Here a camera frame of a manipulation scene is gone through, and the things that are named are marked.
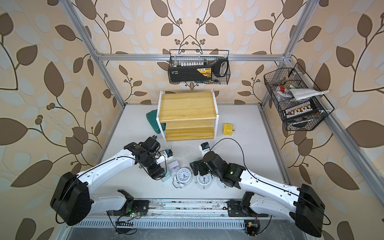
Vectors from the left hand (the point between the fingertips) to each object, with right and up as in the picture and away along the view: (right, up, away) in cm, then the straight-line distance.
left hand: (160, 169), depth 81 cm
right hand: (+21, +5, -3) cm, 21 cm away
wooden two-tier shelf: (+16, +29, -10) cm, 35 cm away
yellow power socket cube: (+41, +20, +18) cm, 49 cm away
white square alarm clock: (+7, 0, +2) cm, 8 cm away
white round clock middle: (+24, -6, -2) cm, 25 cm away
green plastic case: (-14, +29, +29) cm, 43 cm away
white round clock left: (+13, -4, 0) cm, 14 cm away
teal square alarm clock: (+4, -5, +2) cm, 6 cm away
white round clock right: (+30, +2, -23) cm, 38 cm away
